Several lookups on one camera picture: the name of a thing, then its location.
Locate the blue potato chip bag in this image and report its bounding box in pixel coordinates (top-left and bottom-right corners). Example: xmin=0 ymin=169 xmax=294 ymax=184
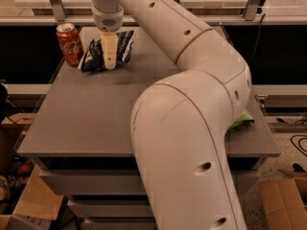
xmin=78 ymin=31 xmax=134 ymax=72

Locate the green rice crisps bag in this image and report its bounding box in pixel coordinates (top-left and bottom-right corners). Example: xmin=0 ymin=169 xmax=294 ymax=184
xmin=226 ymin=108 xmax=254 ymax=134

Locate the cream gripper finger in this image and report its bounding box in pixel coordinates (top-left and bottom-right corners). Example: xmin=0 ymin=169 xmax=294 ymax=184
xmin=101 ymin=32 xmax=118 ymax=70

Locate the black cable on floor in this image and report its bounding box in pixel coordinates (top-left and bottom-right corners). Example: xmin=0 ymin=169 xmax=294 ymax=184
xmin=290 ymin=134 xmax=307 ymax=157

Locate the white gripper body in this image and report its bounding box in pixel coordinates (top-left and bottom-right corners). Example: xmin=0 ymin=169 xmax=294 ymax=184
xmin=92 ymin=7 xmax=124 ymax=32

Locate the red coke can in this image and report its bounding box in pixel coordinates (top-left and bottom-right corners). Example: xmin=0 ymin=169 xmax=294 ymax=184
xmin=56 ymin=23 xmax=83 ymax=66

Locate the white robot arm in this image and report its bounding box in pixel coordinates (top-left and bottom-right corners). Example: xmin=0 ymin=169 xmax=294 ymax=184
xmin=92 ymin=0 xmax=251 ymax=230

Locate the cardboard box left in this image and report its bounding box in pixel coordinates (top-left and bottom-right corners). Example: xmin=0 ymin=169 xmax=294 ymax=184
xmin=0 ymin=166 xmax=63 ymax=230

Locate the cardboard box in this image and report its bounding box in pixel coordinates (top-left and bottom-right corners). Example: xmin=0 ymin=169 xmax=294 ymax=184
xmin=0 ymin=166 xmax=63 ymax=230
xmin=258 ymin=177 xmax=307 ymax=230

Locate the grey drawer cabinet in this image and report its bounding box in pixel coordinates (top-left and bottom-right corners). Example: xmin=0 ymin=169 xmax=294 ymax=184
xmin=18 ymin=30 xmax=280 ymax=230

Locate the cardboard box right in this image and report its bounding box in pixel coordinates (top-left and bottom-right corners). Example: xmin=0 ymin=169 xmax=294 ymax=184
xmin=258 ymin=177 xmax=307 ymax=230

